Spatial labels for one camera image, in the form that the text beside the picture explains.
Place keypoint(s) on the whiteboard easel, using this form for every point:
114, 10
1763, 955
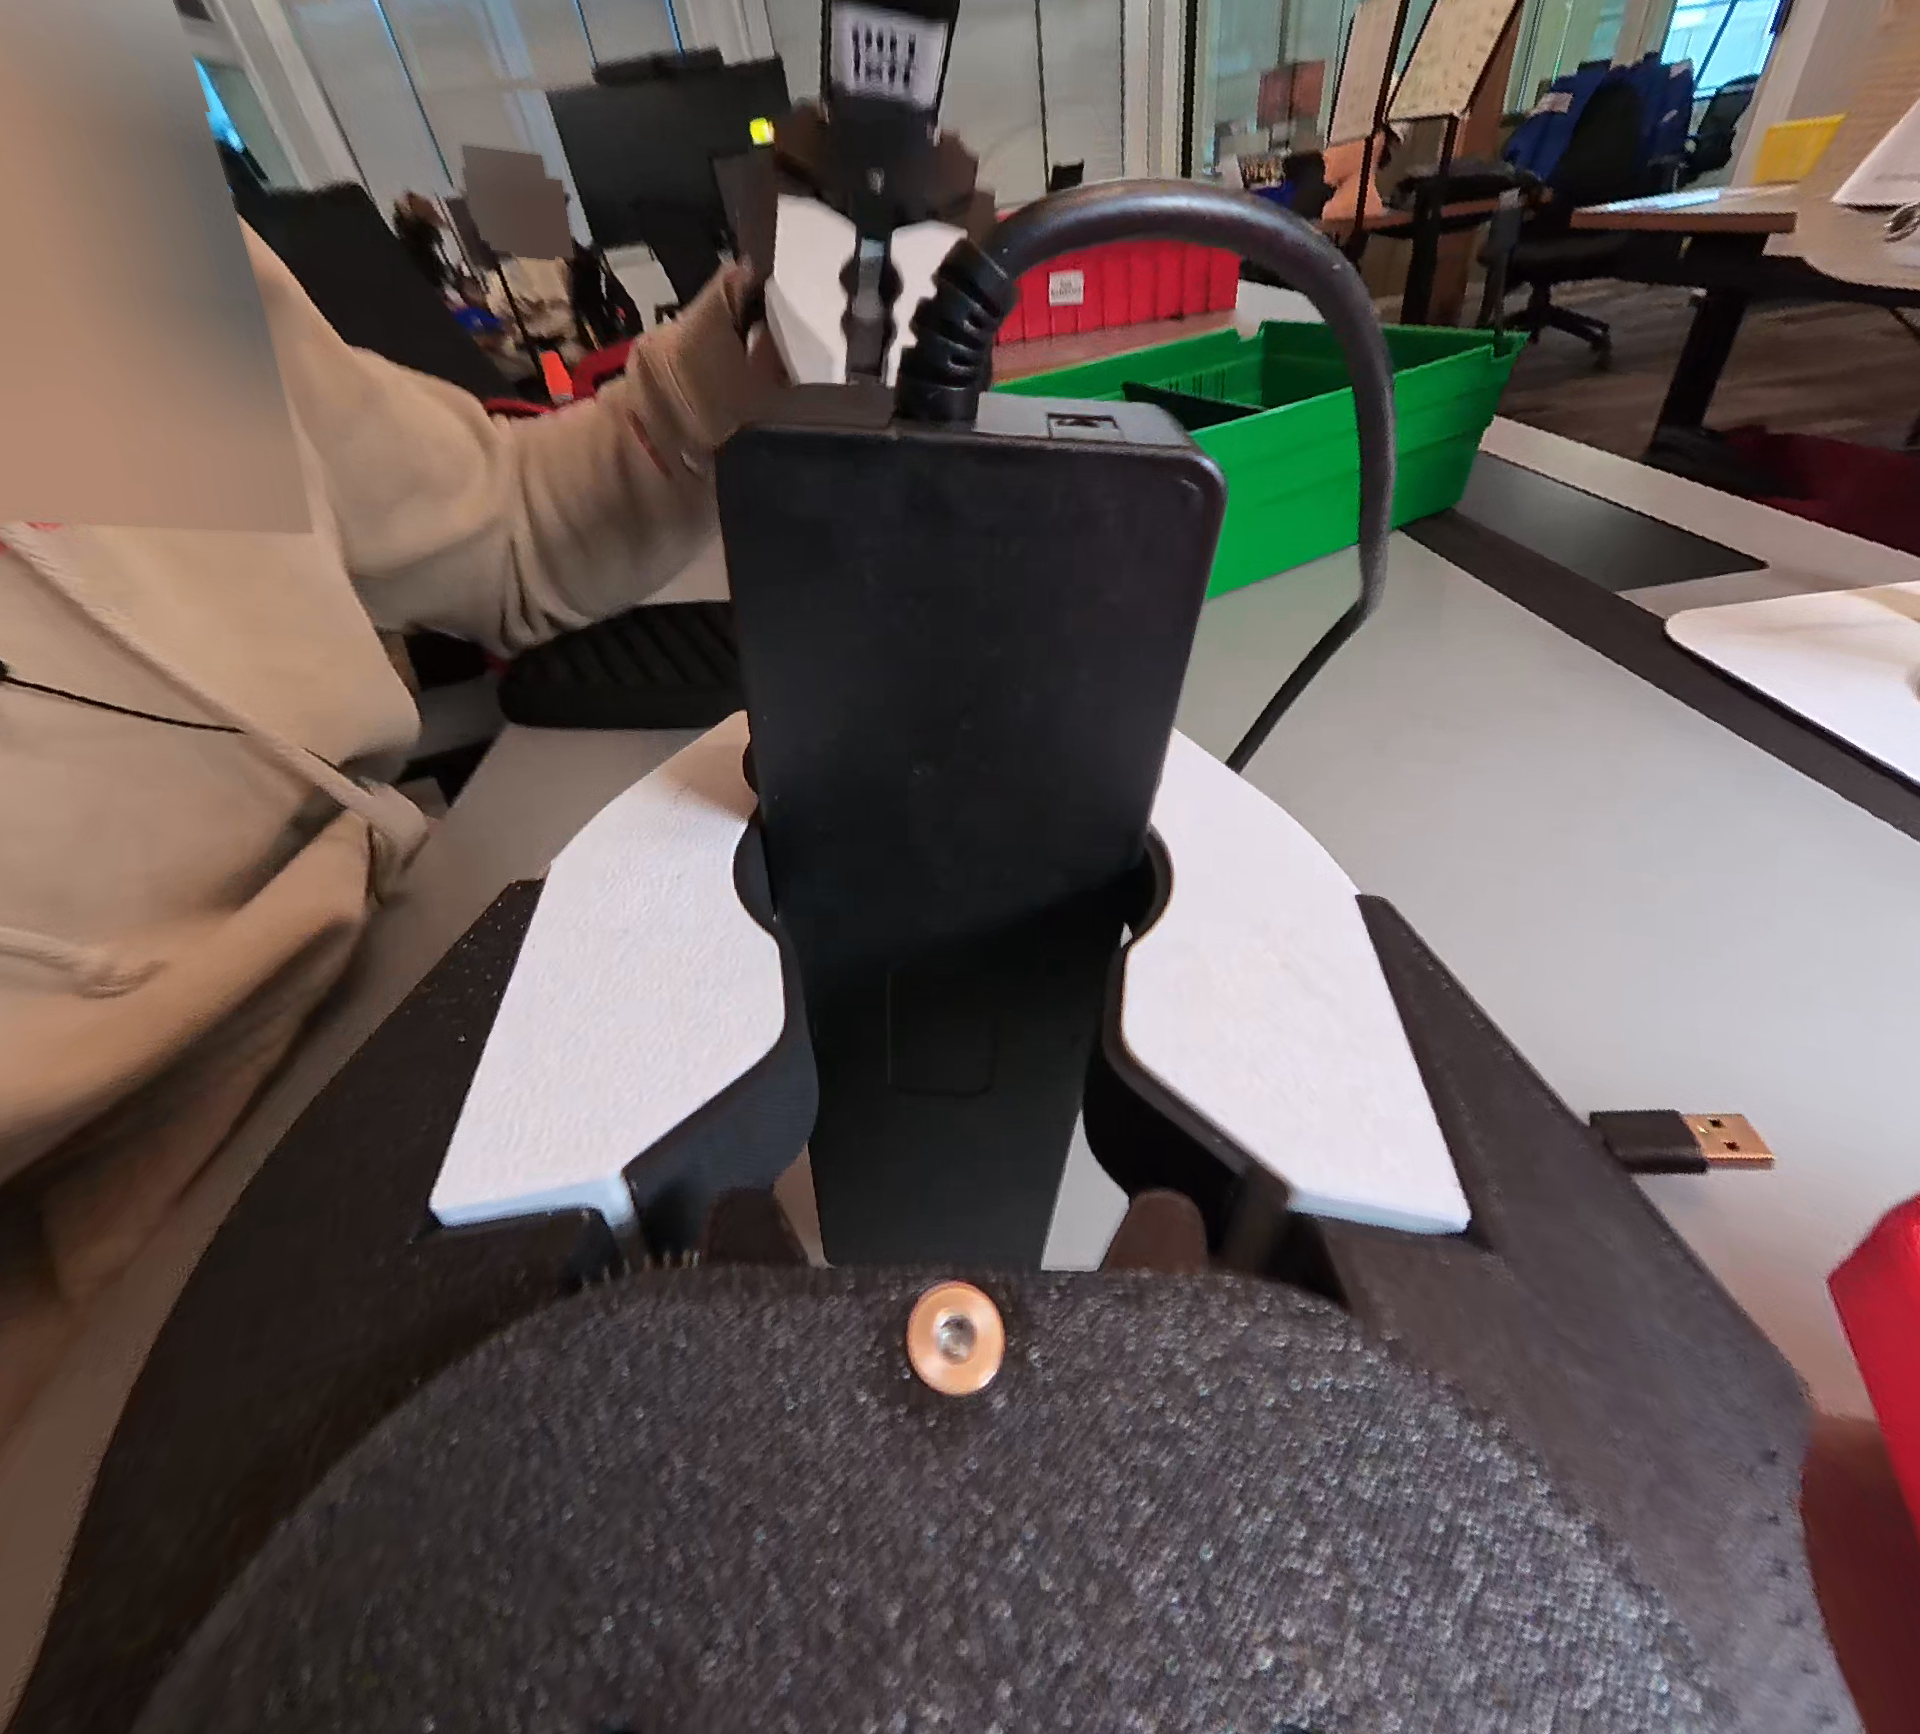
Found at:
1369, 62
1463, 32

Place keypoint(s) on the wooden desk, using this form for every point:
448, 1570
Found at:
1695, 212

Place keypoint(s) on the blue jacket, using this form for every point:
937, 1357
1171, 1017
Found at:
1659, 106

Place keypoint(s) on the black usb plug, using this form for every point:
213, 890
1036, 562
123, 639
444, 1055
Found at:
1664, 1140

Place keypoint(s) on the black usb hub box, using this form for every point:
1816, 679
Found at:
961, 714

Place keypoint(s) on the black office chair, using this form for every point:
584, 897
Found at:
1560, 204

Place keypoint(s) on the row of red bins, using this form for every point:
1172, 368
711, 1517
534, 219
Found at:
1140, 286

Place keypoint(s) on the red plastic bin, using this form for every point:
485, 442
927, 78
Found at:
1882, 1328

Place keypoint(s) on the person's left forearm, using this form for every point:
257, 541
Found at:
524, 488

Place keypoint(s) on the white tablet stand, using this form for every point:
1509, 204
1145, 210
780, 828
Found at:
1814, 668

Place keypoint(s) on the yellow bin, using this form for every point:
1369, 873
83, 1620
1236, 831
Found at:
1797, 147

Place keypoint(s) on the person's beige hoodie torso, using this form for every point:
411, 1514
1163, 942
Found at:
164, 894

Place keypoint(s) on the black screen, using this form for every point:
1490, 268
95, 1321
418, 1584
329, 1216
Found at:
660, 144

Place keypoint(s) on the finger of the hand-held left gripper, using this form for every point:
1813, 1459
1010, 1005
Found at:
810, 295
918, 295

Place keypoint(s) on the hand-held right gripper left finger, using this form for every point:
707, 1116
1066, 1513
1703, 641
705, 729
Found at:
630, 984

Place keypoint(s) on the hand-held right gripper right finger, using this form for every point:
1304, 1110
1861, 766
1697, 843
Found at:
1274, 1015

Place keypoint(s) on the green plastic bin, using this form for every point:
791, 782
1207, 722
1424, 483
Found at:
1304, 474

